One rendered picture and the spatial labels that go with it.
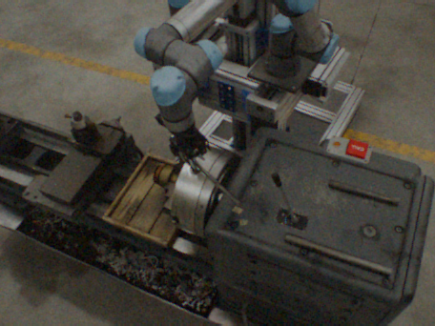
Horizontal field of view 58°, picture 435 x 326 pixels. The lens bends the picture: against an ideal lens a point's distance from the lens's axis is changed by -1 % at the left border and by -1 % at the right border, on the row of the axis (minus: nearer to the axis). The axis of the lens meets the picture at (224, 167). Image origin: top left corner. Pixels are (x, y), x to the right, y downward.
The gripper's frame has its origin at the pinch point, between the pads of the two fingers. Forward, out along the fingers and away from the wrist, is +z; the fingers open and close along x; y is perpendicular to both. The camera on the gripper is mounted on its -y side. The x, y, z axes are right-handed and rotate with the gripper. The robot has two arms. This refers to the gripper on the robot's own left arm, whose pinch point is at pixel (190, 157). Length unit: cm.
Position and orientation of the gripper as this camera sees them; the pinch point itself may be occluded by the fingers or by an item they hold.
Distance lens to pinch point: 115.3
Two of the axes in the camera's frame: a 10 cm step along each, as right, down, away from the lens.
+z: 1.1, 4.9, 8.6
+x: 7.7, -5.9, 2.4
